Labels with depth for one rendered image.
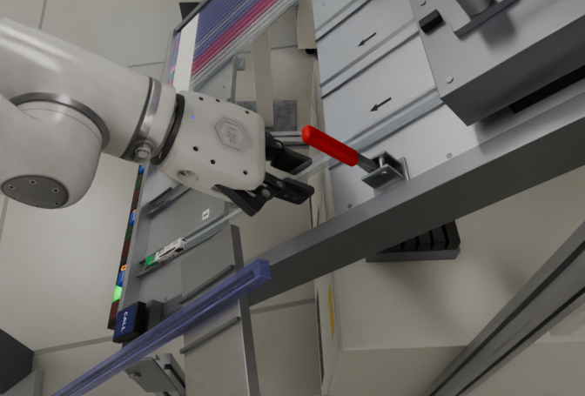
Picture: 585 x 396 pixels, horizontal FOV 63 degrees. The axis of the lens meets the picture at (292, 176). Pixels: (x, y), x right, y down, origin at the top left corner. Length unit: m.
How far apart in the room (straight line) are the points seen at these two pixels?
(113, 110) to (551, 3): 0.35
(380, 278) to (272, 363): 0.66
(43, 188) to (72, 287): 1.27
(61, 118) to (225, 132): 0.16
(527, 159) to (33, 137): 0.37
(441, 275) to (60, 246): 1.25
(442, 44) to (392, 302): 0.52
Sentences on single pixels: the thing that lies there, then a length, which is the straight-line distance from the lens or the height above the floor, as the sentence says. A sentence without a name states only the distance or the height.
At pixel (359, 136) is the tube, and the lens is 0.50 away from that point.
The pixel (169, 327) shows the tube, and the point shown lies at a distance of 0.41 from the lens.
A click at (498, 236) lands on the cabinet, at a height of 0.62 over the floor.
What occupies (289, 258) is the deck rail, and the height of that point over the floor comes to 0.94.
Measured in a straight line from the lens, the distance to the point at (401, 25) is 0.58.
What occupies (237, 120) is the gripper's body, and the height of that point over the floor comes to 1.02.
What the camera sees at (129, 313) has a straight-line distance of 0.66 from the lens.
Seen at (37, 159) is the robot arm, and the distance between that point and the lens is 0.39.
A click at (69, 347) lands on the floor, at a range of 1.58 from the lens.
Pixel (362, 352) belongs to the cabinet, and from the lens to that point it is 0.82.
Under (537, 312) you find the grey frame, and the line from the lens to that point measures 0.62.
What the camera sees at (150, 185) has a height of 0.73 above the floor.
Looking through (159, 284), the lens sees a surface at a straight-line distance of 0.71.
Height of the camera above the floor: 1.39
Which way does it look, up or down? 53 degrees down
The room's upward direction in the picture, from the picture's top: straight up
